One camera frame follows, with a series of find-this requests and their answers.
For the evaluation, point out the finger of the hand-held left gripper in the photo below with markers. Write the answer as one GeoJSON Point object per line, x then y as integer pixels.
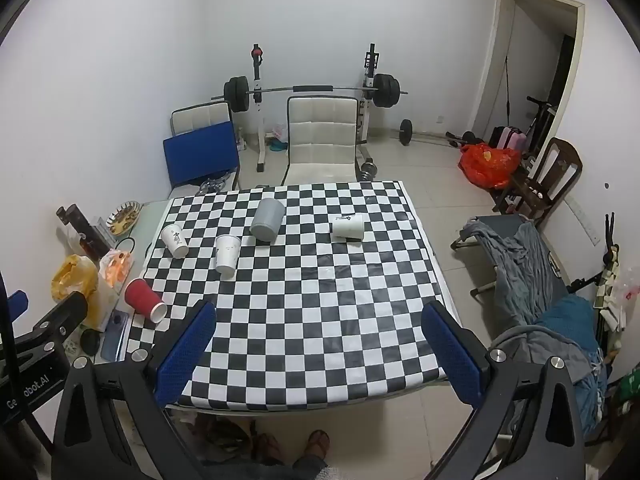
{"type": "Point", "coordinates": [18, 301]}
{"type": "Point", "coordinates": [60, 316]}

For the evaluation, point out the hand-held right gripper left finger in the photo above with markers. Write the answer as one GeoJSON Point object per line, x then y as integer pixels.
{"type": "Point", "coordinates": [184, 352]}

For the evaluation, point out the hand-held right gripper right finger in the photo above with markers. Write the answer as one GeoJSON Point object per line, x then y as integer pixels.
{"type": "Point", "coordinates": [454, 355]}

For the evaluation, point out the red paper cup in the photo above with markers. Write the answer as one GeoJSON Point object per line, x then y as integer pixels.
{"type": "Point", "coordinates": [142, 298]}

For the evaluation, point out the plain white paper cup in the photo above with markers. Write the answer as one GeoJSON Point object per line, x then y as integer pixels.
{"type": "Point", "coordinates": [226, 255]}

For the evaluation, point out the white paper cup small print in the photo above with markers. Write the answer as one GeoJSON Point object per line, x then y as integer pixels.
{"type": "Point", "coordinates": [174, 241]}

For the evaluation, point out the grey plastic cup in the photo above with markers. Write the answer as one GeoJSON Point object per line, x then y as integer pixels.
{"type": "Point", "coordinates": [266, 221]}

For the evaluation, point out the white paper cup black print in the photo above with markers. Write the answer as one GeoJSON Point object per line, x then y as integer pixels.
{"type": "Point", "coordinates": [348, 227]}

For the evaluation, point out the yellow plastic bag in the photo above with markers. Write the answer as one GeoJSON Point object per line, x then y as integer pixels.
{"type": "Point", "coordinates": [75, 282]}

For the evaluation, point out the black round lid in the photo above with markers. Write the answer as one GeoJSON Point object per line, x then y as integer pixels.
{"type": "Point", "coordinates": [92, 341]}

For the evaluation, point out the blue smartphone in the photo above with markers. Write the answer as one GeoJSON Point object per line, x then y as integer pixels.
{"type": "Point", "coordinates": [116, 336]}

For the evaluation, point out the orange snack packet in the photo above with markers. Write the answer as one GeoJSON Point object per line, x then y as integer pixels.
{"type": "Point", "coordinates": [116, 267]}

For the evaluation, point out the dark bottle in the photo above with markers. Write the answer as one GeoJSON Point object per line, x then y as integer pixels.
{"type": "Point", "coordinates": [85, 232]}

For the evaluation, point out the grey garment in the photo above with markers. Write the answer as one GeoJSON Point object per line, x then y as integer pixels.
{"type": "Point", "coordinates": [545, 347]}

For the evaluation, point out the grey cloth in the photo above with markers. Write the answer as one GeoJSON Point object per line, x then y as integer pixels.
{"type": "Point", "coordinates": [525, 265]}

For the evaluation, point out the patterned snack plate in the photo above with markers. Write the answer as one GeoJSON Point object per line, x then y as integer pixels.
{"type": "Point", "coordinates": [123, 217]}

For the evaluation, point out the folding camp bed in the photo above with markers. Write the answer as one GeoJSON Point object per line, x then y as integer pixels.
{"type": "Point", "coordinates": [555, 280]}

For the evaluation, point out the teal cloth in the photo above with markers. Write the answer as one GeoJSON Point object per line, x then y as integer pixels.
{"type": "Point", "coordinates": [575, 320]}

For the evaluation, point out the black white checkered tablecloth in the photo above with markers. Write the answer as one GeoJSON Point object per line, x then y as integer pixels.
{"type": "Point", "coordinates": [310, 310]}

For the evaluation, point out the person's foot in sandal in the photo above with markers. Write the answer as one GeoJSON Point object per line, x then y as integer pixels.
{"type": "Point", "coordinates": [314, 447]}

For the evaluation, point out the person's leg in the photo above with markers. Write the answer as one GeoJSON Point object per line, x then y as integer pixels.
{"type": "Point", "coordinates": [300, 469]}

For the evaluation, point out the white plastic bag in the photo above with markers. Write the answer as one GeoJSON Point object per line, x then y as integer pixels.
{"type": "Point", "coordinates": [622, 290]}

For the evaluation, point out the black tripod stand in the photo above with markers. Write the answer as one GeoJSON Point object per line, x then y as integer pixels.
{"type": "Point", "coordinates": [609, 250]}

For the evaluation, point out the red plastic bag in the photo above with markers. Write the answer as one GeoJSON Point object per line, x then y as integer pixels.
{"type": "Point", "coordinates": [487, 162]}

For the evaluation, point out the dark wooden chair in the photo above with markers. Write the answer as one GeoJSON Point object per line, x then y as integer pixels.
{"type": "Point", "coordinates": [550, 180]}

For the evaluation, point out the blue board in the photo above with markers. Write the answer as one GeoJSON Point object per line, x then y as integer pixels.
{"type": "Point", "coordinates": [200, 152]}

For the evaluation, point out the small metal dumbbell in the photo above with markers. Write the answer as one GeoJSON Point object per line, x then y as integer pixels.
{"type": "Point", "coordinates": [367, 169]}

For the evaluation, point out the pink suitcase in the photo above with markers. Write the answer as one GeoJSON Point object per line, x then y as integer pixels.
{"type": "Point", "coordinates": [507, 139]}

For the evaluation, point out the teal slippers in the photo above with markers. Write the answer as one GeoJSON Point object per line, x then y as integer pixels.
{"type": "Point", "coordinates": [278, 147]}

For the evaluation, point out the long black dumbbell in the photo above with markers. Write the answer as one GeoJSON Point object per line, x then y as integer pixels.
{"type": "Point", "coordinates": [405, 131]}

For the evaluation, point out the white padded chair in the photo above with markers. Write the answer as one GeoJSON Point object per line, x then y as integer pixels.
{"type": "Point", "coordinates": [200, 115]}
{"type": "Point", "coordinates": [322, 137]}

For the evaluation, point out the black kick scooter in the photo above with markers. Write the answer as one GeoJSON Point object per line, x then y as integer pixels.
{"type": "Point", "coordinates": [539, 120]}

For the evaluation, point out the white barbell rack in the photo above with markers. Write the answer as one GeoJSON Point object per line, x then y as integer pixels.
{"type": "Point", "coordinates": [257, 110]}

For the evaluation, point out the black barbell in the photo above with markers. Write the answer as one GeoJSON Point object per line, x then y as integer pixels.
{"type": "Point", "coordinates": [312, 89]}

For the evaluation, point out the white door frame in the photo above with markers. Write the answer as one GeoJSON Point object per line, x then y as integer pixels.
{"type": "Point", "coordinates": [575, 60]}

